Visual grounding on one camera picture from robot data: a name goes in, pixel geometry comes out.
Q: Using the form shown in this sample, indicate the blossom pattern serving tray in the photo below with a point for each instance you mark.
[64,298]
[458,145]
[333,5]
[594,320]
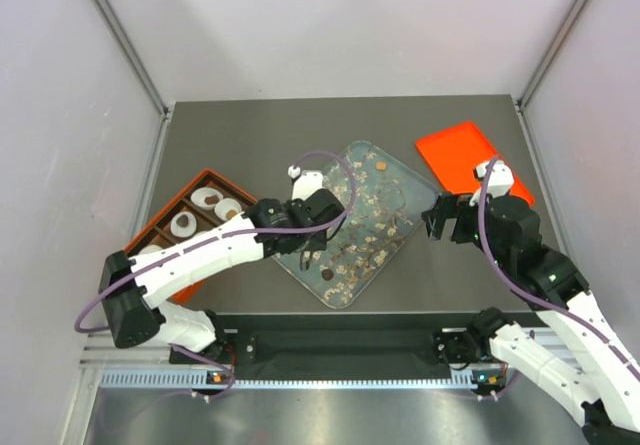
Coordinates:
[386,213]

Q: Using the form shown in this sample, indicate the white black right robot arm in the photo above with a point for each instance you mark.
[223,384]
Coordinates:
[600,393]

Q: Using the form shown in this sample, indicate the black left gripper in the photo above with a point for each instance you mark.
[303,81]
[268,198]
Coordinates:
[318,243]

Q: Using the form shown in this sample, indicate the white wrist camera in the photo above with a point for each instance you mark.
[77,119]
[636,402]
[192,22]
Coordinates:
[500,182]
[304,182]

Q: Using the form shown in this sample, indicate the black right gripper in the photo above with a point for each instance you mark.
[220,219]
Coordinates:
[434,218]

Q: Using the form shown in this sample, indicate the grey slotted cable duct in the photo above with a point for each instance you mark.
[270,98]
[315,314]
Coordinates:
[204,379]

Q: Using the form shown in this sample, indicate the dark oval chocolate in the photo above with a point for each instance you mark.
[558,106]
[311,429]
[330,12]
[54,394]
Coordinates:
[182,221]

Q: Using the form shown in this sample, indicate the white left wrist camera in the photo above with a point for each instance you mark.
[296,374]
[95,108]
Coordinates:
[304,182]

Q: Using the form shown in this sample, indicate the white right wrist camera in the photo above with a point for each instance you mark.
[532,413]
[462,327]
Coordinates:
[500,182]

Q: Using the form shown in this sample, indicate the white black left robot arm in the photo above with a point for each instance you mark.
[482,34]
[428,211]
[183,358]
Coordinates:
[136,291]

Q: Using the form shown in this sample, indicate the white paper cup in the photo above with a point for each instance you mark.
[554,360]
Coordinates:
[225,205]
[198,196]
[152,248]
[184,232]

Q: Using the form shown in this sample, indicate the brown rectangular chocolate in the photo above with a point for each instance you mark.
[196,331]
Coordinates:
[213,198]

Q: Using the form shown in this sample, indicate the orange chocolate box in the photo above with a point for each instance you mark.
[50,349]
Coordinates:
[157,231]

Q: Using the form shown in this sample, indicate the dark round chocolate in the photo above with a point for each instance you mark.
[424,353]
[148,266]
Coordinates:
[327,274]

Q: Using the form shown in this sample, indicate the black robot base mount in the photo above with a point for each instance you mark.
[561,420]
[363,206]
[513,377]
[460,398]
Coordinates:
[315,343]

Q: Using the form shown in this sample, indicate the orange box lid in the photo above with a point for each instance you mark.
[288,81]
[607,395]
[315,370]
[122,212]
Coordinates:
[453,153]

